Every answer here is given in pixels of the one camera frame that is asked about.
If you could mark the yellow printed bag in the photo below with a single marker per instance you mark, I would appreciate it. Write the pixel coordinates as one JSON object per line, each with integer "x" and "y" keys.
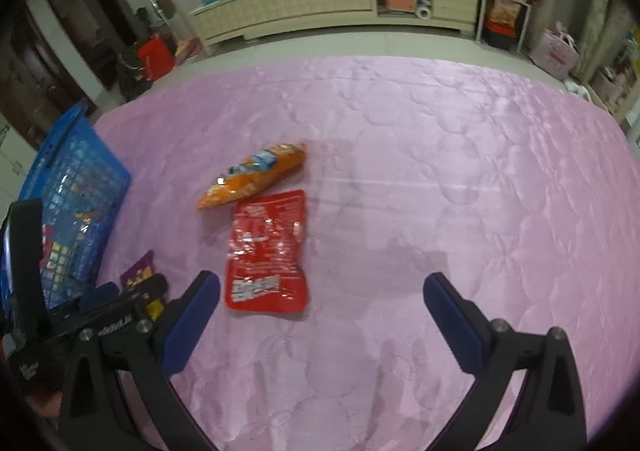
{"x": 502, "y": 11}

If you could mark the orange box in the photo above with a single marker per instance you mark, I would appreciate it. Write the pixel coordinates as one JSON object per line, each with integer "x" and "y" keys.
{"x": 397, "y": 3}

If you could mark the white slipper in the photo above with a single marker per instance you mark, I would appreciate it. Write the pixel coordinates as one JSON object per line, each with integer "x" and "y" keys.
{"x": 583, "y": 93}
{"x": 571, "y": 87}

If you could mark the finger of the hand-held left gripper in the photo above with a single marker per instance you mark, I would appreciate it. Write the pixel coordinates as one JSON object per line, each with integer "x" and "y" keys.
{"x": 135, "y": 292}
{"x": 27, "y": 251}

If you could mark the orange snack packet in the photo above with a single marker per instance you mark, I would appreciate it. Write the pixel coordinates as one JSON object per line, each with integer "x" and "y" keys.
{"x": 260, "y": 176}

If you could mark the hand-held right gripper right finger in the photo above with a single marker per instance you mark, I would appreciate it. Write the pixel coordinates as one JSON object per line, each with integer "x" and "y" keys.
{"x": 452, "y": 318}

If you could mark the pink bag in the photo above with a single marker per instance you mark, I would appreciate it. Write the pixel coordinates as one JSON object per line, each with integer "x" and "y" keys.
{"x": 552, "y": 53}

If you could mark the patterned curtain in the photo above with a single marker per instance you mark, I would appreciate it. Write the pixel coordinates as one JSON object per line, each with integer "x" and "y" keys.
{"x": 600, "y": 16}

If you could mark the arched standing mirror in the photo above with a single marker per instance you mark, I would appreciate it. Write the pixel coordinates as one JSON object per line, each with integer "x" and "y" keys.
{"x": 617, "y": 81}

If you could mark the black bag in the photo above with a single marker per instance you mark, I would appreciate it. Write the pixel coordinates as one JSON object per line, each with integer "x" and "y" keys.
{"x": 131, "y": 76}

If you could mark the white paper roll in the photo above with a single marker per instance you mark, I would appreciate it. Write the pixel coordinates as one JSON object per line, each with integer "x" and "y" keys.
{"x": 424, "y": 11}

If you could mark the broom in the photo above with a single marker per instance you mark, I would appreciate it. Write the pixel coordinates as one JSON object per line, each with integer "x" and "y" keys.
{"x": 187, "y": 48}

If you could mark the blue plastic basket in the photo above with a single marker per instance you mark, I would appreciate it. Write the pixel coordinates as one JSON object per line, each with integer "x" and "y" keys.
{"x": 75, "y": 141}

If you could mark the red snack packet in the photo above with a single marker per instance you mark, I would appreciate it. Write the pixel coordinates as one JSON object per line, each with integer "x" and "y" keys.
{"x": 265, "y": 251}

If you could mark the white cabinet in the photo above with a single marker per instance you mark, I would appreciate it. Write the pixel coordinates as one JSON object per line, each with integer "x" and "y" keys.
{"x": 12, "y": 156}

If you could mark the cream TV cabinet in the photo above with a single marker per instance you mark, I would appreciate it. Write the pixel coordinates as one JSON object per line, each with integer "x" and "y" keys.
{"x": 300, "y": 1}

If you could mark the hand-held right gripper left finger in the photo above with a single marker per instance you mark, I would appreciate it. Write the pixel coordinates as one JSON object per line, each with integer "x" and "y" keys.
{"x": 192, "y": 318}

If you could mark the person's left hand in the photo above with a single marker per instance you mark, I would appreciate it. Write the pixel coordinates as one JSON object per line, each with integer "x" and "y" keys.
{"x": 45, "y": 403}

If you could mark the purple snack packet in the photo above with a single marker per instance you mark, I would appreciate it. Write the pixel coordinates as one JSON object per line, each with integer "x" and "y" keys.
{"x": 140, "y": 271}

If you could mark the dark wooden door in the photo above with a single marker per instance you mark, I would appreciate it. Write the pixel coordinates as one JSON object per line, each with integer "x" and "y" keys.
{"x": 75, "y": 31}
{"x": 25, "y": 96}

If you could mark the red bag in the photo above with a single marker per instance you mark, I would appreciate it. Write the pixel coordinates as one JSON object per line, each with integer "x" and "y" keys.
{"x": 155, "y": 58}

